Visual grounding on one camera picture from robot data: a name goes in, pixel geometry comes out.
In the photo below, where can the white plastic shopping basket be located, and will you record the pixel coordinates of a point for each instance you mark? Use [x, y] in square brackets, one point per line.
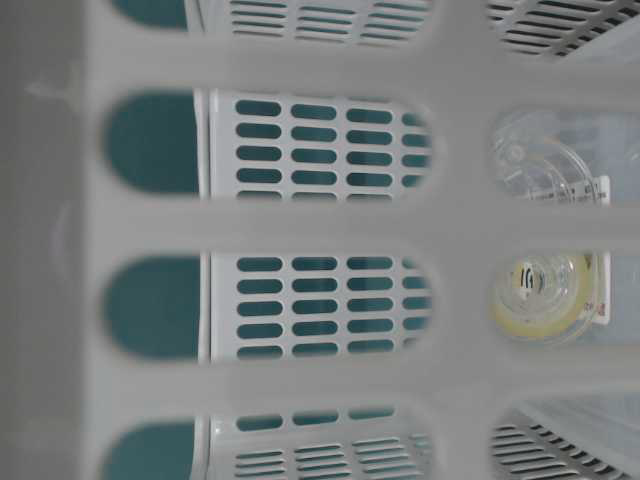
[259, 240]

